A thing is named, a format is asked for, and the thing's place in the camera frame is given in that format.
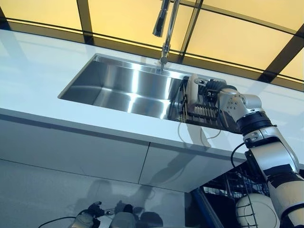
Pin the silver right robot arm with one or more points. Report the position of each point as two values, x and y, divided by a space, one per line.
273 154

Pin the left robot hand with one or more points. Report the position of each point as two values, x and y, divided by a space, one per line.
97 210

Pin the black dish drying rack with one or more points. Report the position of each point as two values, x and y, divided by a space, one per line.
204 111

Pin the dark window frame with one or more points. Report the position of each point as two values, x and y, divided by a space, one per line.
85 21

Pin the chrome pull-down kitchen faucet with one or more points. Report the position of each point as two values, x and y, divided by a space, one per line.
169 31

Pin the stainless steel sink basin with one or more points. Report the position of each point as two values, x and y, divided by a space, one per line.
118 83

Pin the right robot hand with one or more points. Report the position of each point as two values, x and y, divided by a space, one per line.
213 86

